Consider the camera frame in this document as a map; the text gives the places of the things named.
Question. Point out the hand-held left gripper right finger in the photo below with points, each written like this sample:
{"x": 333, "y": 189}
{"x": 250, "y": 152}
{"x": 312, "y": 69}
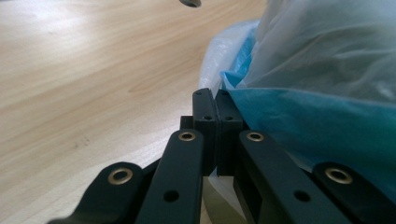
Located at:
{"x": 229, "y": 133}

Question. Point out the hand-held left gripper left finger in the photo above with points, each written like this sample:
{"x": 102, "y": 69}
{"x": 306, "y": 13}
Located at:
{"x": 204, "y": 130}

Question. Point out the translucent white and blue trash bag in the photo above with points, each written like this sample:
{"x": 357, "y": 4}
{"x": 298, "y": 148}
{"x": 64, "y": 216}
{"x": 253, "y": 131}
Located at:
{"x": 311, "y": 77}

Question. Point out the black round table grommet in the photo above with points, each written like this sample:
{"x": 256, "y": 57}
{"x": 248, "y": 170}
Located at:
{"x": 190, "y": 2}

